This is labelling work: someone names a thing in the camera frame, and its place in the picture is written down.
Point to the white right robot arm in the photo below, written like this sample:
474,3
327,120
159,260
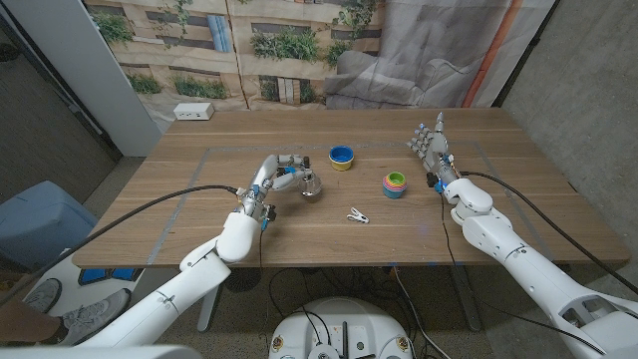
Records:
528,274

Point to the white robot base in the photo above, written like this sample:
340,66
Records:
339,324

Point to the white wall panel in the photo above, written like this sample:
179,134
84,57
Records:
90,65

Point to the rainbow stack of toy cups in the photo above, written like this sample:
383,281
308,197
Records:
395,187

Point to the white table leg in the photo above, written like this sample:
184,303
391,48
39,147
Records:
207,314
466,299

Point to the white robot torso edge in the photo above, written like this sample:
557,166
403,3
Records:
99,353

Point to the blue clamp with black grips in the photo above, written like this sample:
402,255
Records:
290,170

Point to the white clothespin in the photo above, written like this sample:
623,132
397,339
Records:
358,216

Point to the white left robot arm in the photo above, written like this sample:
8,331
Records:
174,294

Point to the printed fabric backdrop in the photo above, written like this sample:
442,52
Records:
409,60

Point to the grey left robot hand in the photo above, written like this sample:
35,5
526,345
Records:
261,174

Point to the white power strip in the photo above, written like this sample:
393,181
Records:
193,111

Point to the black round device under table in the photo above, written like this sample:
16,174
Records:
242,279

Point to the blue and yellow toy cup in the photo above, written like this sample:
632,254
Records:
341,155

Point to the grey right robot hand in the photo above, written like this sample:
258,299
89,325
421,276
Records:
436,149

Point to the person's brown trouser leg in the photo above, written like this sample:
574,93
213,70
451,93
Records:
25,324

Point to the grey sneaker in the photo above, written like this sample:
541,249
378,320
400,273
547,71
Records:
95,314
42,295

